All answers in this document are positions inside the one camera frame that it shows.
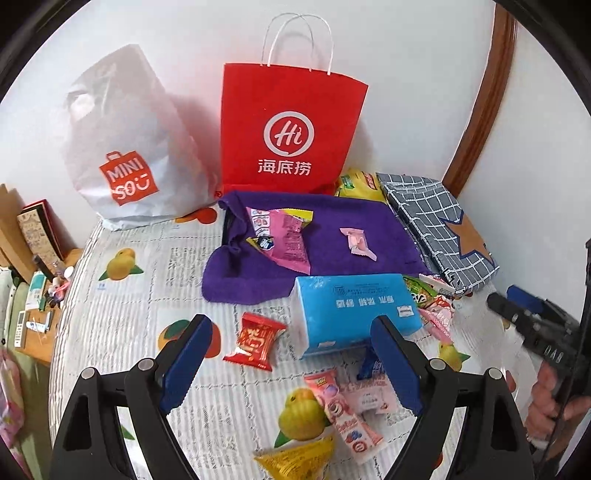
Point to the pink and white flat packet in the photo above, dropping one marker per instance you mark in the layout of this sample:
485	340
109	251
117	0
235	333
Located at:
369	398

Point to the grey checked star cloth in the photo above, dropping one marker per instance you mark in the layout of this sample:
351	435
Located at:
429	212

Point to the green snack packet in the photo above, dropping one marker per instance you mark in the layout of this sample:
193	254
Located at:
422	290

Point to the blue tissue pack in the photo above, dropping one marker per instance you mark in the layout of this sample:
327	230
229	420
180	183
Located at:
351	304

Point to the pink and yellow snack packet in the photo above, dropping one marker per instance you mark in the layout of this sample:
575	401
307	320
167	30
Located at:
286	240

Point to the yellow chips bag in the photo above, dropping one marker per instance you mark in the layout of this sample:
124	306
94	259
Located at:
358	184

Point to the pink floral cloth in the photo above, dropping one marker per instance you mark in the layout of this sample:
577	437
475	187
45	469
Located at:
9	397

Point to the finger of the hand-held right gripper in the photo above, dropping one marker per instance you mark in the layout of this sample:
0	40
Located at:
526	296
508	310

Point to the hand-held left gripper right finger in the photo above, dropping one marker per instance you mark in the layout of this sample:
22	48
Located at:
397	364

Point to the fruit print bed sheet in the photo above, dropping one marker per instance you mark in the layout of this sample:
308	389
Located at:
138	314

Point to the white plastic shopping bag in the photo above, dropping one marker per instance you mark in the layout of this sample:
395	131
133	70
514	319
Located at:
120	138

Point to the patterned book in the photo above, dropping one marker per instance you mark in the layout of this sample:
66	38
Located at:
39	230

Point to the small pink candy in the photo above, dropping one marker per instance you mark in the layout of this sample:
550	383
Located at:
358	241

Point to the red snack packet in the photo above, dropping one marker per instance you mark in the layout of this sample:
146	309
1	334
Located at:
256	341

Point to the pink strawberry snack packet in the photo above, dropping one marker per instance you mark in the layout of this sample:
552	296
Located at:
438	319

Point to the white remote control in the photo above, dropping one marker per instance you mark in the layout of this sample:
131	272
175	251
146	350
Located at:
21	328

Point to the small blue packet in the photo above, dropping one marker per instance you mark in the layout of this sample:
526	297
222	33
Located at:
371	367

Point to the red paper bag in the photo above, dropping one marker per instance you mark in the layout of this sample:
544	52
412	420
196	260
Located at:
286	101

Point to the wooden bedside table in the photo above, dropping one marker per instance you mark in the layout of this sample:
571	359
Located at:
41	341

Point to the wooden bed frame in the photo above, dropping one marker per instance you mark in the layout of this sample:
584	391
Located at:
489	92

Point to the yellow triangular snack packet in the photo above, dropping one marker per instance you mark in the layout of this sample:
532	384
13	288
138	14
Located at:
295	461

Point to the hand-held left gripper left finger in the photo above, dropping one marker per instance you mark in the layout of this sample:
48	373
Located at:
187	364

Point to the purple towel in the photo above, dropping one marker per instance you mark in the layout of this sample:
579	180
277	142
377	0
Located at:
332	217

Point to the person's right hand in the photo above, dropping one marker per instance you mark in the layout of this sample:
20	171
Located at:
542	406

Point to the long pink snack wrapper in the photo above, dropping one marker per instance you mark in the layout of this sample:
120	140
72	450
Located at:
341	415

